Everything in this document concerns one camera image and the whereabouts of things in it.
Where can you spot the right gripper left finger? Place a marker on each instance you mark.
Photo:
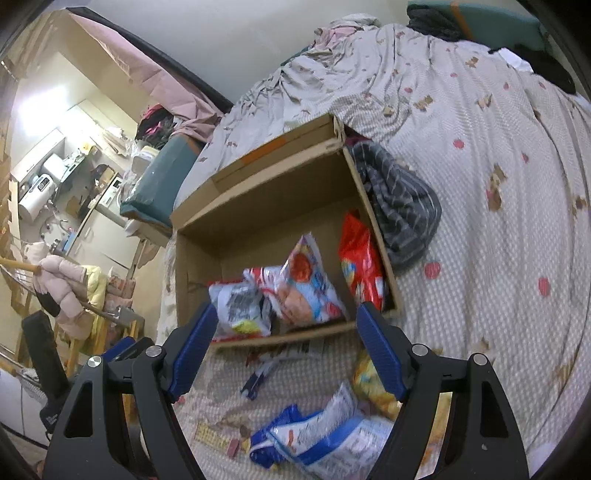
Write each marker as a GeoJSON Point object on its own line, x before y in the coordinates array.
{"type": "Point", "coordinates": [91, 441]}

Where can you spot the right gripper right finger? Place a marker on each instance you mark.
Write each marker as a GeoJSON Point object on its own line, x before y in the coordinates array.
{"type": "Point", "coordinates": [481, 437]}

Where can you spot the blue white snack bag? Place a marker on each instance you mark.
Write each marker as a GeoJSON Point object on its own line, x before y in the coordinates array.
{"type": "Point", "coordinates": [337, 442]}

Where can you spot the light blue snack bag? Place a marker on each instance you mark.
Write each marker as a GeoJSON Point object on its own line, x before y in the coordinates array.
{"type": "Point", "coordinates": [299, 291]}

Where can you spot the yellow chips bag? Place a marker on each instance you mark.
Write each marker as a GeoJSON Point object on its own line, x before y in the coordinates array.
{"type": "Point", "coordinates": [368, 385]}

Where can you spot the pink wafer snack packet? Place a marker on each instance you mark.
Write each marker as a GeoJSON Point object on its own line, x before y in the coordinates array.
{"type": "Point", "coordinates": [229, 447]}

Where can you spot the white patterned bed duvet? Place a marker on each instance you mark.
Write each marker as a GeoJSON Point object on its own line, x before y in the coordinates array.
{"type": "Point", "coordinates": [508, 156]}

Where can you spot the pink puffer jacket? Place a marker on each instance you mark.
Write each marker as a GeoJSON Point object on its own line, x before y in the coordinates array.
{"type": "Point", "coordinates": [61, 287]}

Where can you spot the small dark blue packet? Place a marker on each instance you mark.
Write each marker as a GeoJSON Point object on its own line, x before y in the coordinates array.
{"type": "Point", "coordinates": [251, 387]}

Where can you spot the white silver snack bag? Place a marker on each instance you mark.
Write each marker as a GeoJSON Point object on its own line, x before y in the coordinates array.
{"type": "Point", "coordinates": [242, 311]}

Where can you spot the red snack bag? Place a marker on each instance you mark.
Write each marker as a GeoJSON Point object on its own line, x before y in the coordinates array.
{"type": "Point", "coordinates": [360, 262]}

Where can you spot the grey striped garment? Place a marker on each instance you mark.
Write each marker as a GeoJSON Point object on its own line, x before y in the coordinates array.
{"type": "Point", "coordinates": [407, 209]}

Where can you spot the teal cushion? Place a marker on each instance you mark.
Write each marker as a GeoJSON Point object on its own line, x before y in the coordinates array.
{"type": "Point", "coordinates": [152, 197]}

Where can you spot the open cardboard box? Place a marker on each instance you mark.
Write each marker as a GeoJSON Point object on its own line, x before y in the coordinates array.
{"type": "Point", "coordinates": [251, 214]}

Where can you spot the pink curtain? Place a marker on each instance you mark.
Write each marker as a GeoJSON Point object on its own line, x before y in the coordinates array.
{"type": "Point", "coordinates": [197, 113]}

